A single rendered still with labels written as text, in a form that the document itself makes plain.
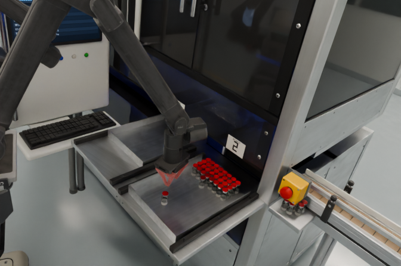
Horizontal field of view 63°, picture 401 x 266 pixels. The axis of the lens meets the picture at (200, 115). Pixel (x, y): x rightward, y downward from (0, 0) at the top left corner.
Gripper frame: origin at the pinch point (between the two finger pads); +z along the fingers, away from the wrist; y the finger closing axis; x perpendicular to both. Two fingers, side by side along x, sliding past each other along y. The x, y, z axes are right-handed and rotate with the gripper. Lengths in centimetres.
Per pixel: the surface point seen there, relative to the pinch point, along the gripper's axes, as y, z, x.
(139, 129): 26.7, 11.4, 38.1
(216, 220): 2.2, 8.9, -17.3
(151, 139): 23.9, 11.3, 29.0
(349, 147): 89, 18, -43
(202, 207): 5.4, 10.8, -9.8
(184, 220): -3.4, 10.1, -8.5
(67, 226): 12, 98, 84
